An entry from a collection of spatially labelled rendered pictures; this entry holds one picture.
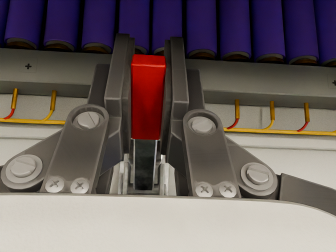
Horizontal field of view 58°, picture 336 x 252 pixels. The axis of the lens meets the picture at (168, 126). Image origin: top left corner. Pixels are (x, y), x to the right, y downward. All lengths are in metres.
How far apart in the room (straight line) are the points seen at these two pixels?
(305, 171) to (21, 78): 0.17
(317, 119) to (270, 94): 0.05
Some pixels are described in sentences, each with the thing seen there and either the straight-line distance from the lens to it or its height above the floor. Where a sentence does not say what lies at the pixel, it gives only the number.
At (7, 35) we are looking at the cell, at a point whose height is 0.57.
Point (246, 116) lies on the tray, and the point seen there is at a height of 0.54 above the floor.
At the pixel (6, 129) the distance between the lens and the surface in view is 0.19.
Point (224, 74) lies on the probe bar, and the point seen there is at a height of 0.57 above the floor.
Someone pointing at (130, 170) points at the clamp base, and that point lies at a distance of 0.17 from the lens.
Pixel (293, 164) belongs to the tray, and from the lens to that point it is 0.20.
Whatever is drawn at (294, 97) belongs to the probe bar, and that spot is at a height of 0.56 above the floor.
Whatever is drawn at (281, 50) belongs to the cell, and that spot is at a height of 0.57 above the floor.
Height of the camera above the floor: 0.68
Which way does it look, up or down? 56 degrees down
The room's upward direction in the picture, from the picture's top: 8 degrees clockwise
